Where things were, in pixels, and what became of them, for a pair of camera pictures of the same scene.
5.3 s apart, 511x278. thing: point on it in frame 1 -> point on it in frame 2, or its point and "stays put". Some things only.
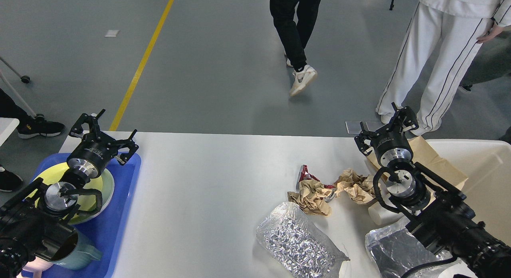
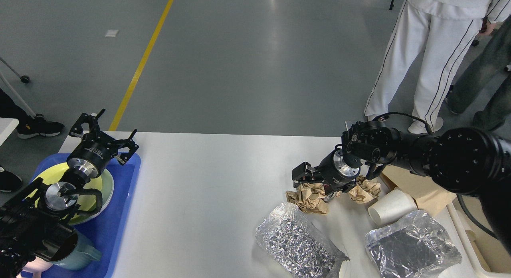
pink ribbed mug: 36,267 stays put
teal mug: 82,257 stays put
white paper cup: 381,215 stays put
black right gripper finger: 363,140 -> 329,189
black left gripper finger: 124,157 stays put
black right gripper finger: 405,120 -> 305,173
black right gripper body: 389,144 -> 334,171
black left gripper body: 90,157 stays put
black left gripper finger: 94,127 stays put
